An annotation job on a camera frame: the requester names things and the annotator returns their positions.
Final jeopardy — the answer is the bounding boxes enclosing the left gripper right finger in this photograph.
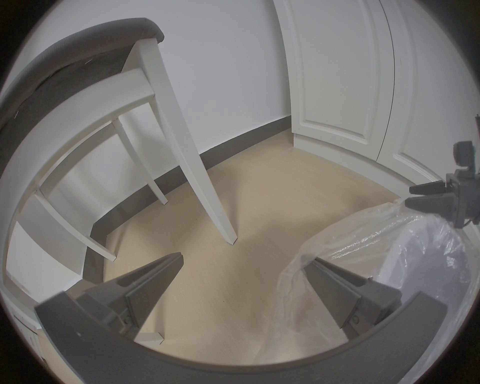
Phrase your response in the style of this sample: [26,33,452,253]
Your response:
[304,257,404,331]

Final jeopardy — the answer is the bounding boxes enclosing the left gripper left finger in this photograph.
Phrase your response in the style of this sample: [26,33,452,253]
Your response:
[77,252,184,340]

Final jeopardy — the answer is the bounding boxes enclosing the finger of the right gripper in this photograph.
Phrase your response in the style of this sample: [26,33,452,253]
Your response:
[404,194,454,215]
[409,181,451,196]

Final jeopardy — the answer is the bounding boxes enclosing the clear plastic bag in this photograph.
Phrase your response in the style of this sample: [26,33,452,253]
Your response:
[253,199,473,366]

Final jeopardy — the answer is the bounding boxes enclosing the white trash bin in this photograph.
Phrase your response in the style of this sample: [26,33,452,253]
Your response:
[373,217,473,301]

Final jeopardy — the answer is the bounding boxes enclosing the white wardrobe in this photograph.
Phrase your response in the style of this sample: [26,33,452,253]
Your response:
[274,0,480,196]

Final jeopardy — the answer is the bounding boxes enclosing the white chair dark grey cushions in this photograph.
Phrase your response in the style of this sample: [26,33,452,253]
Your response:
[0,17,239,346]

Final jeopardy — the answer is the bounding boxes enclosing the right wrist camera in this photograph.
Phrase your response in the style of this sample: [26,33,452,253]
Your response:
[453,140,476,176]

